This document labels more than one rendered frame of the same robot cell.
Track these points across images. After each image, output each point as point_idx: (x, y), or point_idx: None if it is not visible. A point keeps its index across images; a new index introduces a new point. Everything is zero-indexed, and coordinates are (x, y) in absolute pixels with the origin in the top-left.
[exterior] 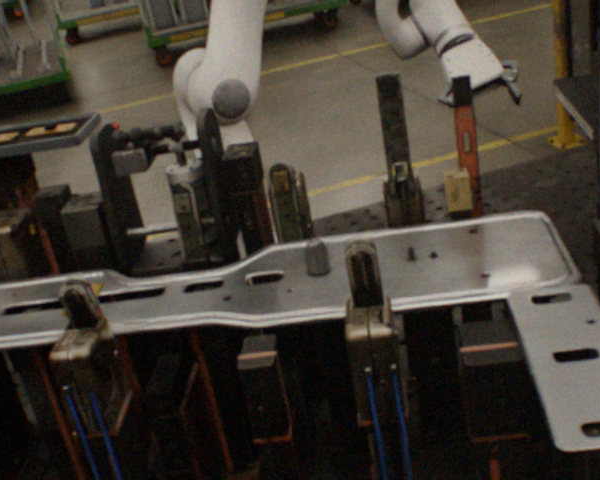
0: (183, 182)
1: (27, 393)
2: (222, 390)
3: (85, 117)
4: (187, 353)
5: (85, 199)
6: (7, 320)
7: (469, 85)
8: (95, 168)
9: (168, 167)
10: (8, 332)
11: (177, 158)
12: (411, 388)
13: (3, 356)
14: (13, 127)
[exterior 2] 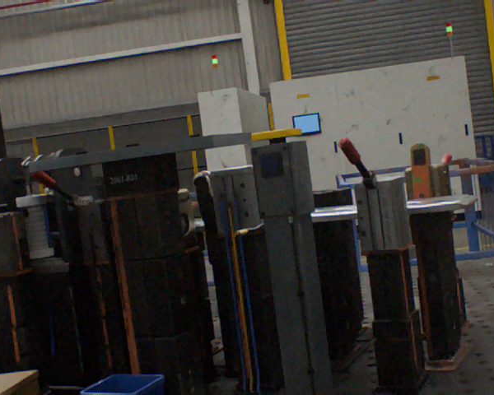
0: (49, 192)
1: (205, 267)
2: None
3: (41, 164)
4: (90, 336)
5: (101, 200)
6: (194, 220)
7: None
8: (91, 169)
9: (38, 195)
10: (196, 219)
11: (33, 188)
12: None
13: (216, 302)
14: (104, 153)
